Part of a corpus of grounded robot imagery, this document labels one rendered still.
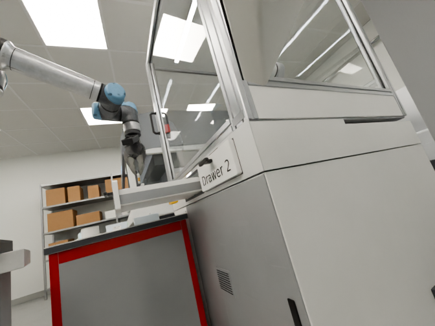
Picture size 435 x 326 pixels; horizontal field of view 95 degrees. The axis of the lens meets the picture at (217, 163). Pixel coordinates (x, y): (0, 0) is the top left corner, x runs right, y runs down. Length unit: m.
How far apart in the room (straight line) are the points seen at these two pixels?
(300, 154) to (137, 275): 0.84
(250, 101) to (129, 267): 0.85
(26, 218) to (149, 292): 4.69
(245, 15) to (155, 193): 0.68
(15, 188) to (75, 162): 1.13
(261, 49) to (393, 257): 0.72
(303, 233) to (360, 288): 0.21
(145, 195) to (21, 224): 4.87
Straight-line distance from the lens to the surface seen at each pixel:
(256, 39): 0.31
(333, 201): 0.66
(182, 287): 1.11
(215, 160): 0.68
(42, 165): 5.73
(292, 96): 0.71
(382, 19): 0.22
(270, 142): 0.55
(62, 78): 0.92
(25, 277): 5.56
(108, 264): 1.05
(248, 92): 0.60
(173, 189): 0.84
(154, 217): 1.14
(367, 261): 0.73
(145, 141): 1.89
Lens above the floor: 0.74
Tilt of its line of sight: 13 degrees up
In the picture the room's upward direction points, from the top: 14 degrees counter-clockwise
